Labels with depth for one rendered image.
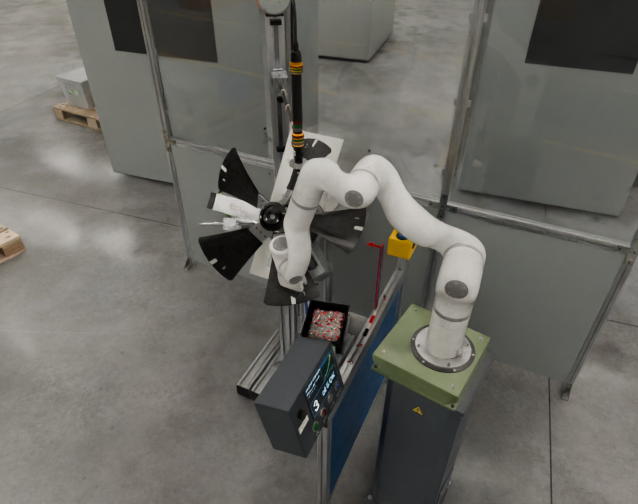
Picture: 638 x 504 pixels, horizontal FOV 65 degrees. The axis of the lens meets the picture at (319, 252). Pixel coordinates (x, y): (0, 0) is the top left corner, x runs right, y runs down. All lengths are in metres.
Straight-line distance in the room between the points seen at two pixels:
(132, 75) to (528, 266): 3.25
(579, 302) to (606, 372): 0.74
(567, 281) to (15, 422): 2.90
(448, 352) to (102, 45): 3.61
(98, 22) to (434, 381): 3.65
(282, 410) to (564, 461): 1.90
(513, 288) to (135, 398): 2.11
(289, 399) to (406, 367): 0.53
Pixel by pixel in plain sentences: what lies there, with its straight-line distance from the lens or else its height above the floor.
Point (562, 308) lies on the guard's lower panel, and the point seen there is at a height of 0.56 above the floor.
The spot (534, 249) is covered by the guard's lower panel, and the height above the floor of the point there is 0.86.
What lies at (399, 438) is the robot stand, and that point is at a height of 0.59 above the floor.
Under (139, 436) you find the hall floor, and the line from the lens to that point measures 2.89.
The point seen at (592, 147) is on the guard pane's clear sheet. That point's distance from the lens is 2.38.
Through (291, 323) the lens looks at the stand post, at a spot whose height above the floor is 0.49.
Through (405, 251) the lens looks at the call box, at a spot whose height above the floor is 1.02.
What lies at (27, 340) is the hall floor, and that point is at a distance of 3.60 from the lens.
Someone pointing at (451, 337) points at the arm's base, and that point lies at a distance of 1.69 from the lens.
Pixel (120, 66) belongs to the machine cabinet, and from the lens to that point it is 4.48.
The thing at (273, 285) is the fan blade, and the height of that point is 1.02.
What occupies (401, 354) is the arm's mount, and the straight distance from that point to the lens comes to 1.76.
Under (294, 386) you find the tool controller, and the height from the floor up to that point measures 1.25.
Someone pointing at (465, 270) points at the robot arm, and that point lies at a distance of 1.47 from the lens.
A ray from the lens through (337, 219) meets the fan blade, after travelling 1.98.
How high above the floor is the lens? 2.33
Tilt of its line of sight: 38 degrees down
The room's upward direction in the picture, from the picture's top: straight up
